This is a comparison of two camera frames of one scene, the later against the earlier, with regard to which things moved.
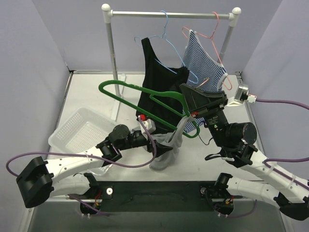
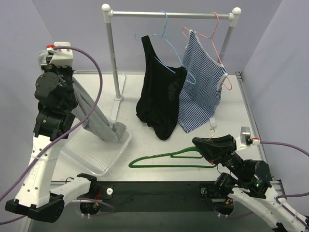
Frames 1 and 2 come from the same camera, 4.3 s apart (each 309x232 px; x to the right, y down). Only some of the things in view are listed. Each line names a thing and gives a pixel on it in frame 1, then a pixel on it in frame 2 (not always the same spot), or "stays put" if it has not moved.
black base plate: (153, 196) stays put
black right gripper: (208, 105) -> (228, 153)
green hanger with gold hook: (159, 100) -> (190, 152)
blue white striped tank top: (205, 70) stays put
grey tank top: (174, 139) -> (98, 122)
